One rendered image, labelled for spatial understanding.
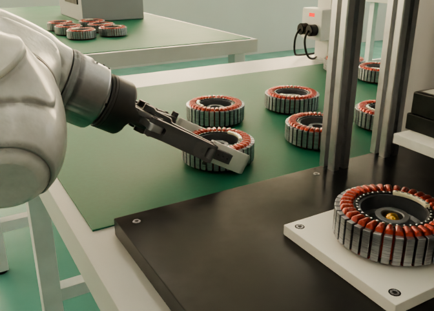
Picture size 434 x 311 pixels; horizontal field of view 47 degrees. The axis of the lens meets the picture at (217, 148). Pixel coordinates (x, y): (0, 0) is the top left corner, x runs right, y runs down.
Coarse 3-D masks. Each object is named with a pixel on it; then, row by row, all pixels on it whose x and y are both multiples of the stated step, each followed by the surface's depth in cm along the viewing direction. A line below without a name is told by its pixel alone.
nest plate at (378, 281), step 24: (312, 216) 54; (312, 240) 49; (336, 240) 49; (336, 264) 46; (360, 264) 45; (384, 264) 45; (432, 264) 45; (360, 288) 43; (384, 288) 42; (408, 288) 42; (432, 288) 42
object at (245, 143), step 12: (192, 132) 78; (204, 132) 79; (216, 132) 79; (228, 132) 79; (240, 132) 78; (228, 144) 76; (240, 144) 73; (252, 144) 74; (192, 156) 73; (252, 156) 75; (204, 168) 72; (216, 168) 72
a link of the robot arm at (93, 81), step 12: (84, 60) 61; (72, 72) 59; (84, 72) 60; (96, 72) 61; (108, 72) 63; (72, 84) 59; (84, 84) 60; (96, 84) 61; (108, 84) 62; (72, 96) 59; (84, 96) 60; (96, 96) 61; (108, 96) 63; (72, 108) 60; (84, 108) 61; (96, 108) 61; (72, 120) 62; (84, 120) 62
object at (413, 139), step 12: (420, 96) 49; (432, 96) 48; (420, 108) 49; (432, 108) 48; (408, 120) 50; (420, 120) 49; (432, 120) 48; (408, 132) 50; (420, 132) 49; (432, 132) 48; (408, 144) 48; (420, 144) 47; (432, 144) 47; (432, 156) 46
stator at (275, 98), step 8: (272, 88) 104; (280, 88) 106; (288, 88) 106; (296, 88) 106; (304, 88) 105; (272, 96) 100; (280, 96) 99; (288, 96) 98; (296, 96) 98; (304, 96) 98; (312, 96) 99; (272, 104) 100; (280, 104) 99; (288, 104) 98; (296, 104) 98; (304, 104) 98; (312, 104) 99; (280, 112) 99; (288, 112) 99; (296, 112) 98; (304, 112) 99
